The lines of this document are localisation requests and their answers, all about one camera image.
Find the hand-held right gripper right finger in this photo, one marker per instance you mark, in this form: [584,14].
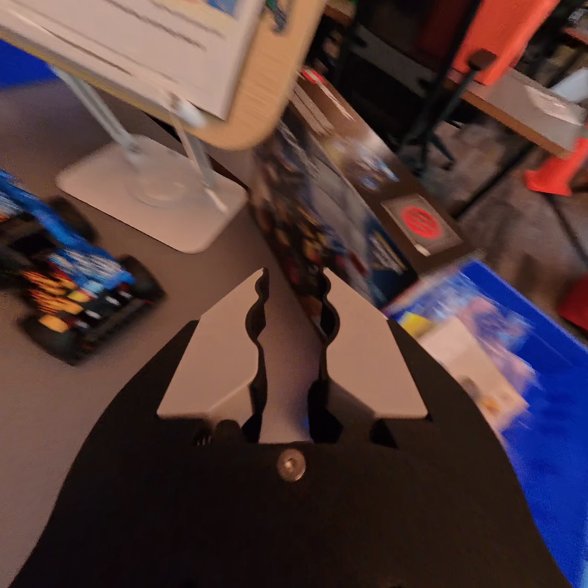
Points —
[372,367]

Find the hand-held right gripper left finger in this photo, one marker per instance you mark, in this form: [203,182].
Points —
[216,367]

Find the flame-printed toy monster truck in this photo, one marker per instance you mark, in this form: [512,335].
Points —
[69,285]

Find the dark toy box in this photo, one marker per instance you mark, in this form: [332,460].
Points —
[330,197]

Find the blue storage bin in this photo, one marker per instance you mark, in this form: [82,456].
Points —
[23,64]
[551,413]

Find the grey desk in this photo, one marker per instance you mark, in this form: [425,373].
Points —
[59,413]

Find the yellow paper note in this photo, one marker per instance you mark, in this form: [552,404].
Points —
[412,324]

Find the shiny clear plastic bag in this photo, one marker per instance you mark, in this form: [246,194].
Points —
[487,312]

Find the white book stand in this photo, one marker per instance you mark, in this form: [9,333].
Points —
[174,216]

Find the orange traffic cone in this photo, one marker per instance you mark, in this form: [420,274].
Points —
[560,170]

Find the black mesh office chair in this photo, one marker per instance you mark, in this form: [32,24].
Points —
[390,82]

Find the brown workbench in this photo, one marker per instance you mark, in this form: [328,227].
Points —
[519,105]

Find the instruction booklet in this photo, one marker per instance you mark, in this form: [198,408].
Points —
[138,41]

